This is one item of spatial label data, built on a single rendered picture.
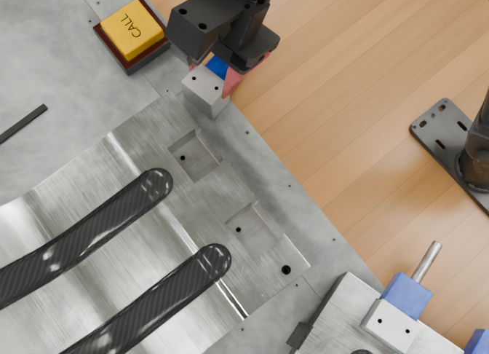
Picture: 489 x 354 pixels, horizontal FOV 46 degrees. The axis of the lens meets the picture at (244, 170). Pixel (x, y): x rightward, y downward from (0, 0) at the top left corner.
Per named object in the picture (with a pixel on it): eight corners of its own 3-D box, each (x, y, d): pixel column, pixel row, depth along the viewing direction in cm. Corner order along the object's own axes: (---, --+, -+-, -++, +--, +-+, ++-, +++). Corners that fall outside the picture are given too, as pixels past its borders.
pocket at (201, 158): (201, 135, 71) (199, 125, 67) (227, 168, 70) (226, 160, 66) (170, 157, 70) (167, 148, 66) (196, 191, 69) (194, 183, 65)
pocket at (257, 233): (255, 204, 68) (256, 197, 65) (284, 240, 67) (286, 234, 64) (225, 227, 68) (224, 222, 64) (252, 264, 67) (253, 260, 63)
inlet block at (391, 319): (412, 234, 70) (426, 227, 65) (448, 258, 70) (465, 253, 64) (355, 326, 67) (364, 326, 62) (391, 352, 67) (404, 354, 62)
